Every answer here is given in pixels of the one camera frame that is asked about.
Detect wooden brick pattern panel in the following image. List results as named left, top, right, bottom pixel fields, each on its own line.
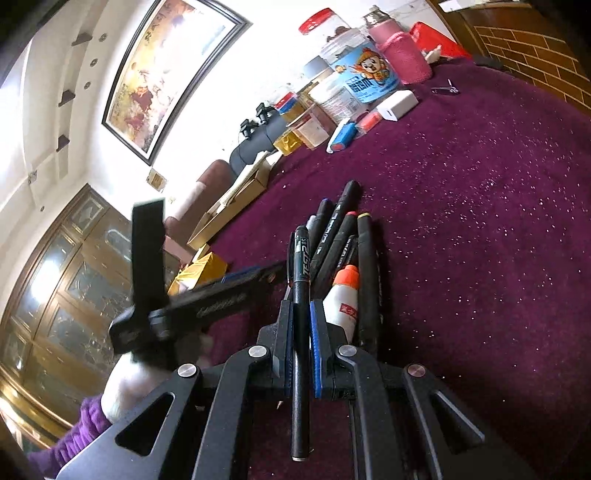
left=427, top=0, right=591, bottom=116

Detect long cardboard box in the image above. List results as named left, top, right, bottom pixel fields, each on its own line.
left=187, top=159, right=278, bottom=247

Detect dark grey sofa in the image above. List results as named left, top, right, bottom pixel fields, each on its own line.
left=229, top=115, right=287, bottom=176

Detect white bottle orange label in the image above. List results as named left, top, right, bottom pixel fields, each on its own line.
left=322, top=264, right=360, bottom=344

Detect orange packet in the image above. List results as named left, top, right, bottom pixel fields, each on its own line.
left=355, top=111, right=384, bottom=136

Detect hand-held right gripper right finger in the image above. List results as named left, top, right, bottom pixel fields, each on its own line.
left=309, top=299, right=541, bottom=480

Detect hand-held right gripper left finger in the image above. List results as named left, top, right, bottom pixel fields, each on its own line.
left=55, top=300, right=296, bottom=480

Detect person's left forearm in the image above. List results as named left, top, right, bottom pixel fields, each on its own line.
left=25, top=394, right=114, bottom=480

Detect brown armchair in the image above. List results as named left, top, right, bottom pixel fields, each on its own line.
left=163, top=159, right=232, bottom=259

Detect wooden glass cabinet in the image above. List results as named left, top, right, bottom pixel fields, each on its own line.
left=0, top=182, right=185, bottom=453

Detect clear jar red lid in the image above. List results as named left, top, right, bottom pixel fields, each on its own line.
left=298, top=7, right=402, bottom=104

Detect gold taped box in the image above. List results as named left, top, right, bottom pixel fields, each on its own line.
left=167, top=251, right=229, bottom=296

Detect black pen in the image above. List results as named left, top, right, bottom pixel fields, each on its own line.
left=288, top=224, right=311, bottom=462

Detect blue and red round case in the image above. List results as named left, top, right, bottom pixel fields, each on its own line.
left=330, top=117, right=358, bottom=153

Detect person's left hand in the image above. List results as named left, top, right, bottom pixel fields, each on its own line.
left=100, top=335, right=215, bottom=423

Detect red plastic container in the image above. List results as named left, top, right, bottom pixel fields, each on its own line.
left=409, top=21, right=472, bottom=61

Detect white plastic tub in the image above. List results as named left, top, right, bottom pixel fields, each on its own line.
left=318, top=76, right=370, bottom=123

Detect stack of papers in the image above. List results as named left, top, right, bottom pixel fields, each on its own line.
left=222, top=152, right=282, bottom=208

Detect clear jar blue red bands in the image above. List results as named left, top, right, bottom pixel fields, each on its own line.
left=274, top=90, right=301, bottom=121

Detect white charger block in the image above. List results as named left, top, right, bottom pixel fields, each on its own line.
left=375, top=90, right=419, bottom=123

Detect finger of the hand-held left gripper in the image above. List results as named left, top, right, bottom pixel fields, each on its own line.
left=152, top=261, right=288, bottom=328

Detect framed wall painting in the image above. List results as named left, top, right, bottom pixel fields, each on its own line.
left=102, top=0, right=254, bottom=166

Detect pink bottle knitted sleeve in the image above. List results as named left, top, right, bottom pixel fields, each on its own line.
left=362, top=6, right=433, bottom=86

